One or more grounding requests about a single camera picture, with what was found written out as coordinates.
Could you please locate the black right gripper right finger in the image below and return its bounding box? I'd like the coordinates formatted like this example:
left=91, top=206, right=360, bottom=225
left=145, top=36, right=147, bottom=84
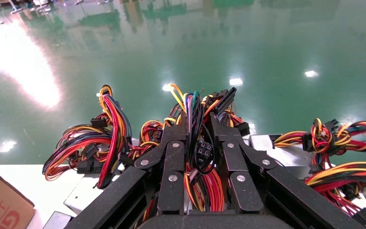
left=210, top=112, right=365, bottom=229

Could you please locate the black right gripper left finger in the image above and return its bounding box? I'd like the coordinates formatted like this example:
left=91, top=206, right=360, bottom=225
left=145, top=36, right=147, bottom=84
left=64, top=110, right=190, bottom=229

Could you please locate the multicolour cable bundle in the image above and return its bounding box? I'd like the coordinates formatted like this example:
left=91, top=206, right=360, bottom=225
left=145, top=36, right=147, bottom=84
left=164, top=83, right=250, bottom=219

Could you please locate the cardboard box with dividers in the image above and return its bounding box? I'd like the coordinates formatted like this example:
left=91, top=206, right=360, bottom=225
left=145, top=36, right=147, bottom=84
left=0, top=147, right=37, bottom=229

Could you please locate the red yellow wire bundle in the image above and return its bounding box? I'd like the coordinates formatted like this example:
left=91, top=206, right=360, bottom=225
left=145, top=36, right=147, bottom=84
left=304, top=162, right=366, bottom=229

